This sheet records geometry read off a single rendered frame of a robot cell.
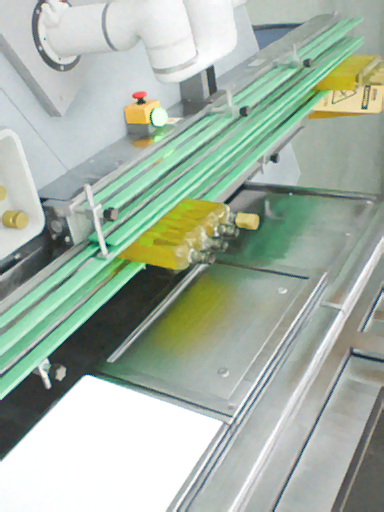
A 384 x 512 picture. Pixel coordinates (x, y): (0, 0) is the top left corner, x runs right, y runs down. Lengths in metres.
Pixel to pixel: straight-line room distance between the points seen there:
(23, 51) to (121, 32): 0.21
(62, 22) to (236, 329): 0.72
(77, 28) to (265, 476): 0.91
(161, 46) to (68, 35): 0.21
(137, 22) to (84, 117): 0.36
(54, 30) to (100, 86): 0.25
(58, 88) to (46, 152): 0.14
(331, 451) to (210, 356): 0.29
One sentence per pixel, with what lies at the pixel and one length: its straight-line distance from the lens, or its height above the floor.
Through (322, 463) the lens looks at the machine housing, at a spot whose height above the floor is 1.47.
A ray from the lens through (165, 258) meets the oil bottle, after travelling 1.25.
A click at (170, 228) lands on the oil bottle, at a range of 1.31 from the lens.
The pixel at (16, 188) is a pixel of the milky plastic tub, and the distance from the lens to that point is 1.24.
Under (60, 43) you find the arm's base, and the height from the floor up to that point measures 0.82.
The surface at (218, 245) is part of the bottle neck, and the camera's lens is 1.25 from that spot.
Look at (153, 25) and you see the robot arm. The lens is 1.15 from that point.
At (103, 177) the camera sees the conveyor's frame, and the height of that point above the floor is 0.87.
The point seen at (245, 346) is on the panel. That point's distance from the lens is 1.18.
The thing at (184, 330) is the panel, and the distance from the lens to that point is 1.24.
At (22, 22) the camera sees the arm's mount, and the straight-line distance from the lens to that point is 1.28.
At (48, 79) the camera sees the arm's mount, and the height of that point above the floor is 0.79.
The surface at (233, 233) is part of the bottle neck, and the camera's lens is 1.29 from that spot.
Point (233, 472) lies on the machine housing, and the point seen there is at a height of 1.37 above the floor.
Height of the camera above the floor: 1.72
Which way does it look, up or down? 31 degrees down
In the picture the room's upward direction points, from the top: 100 degrees clockwise
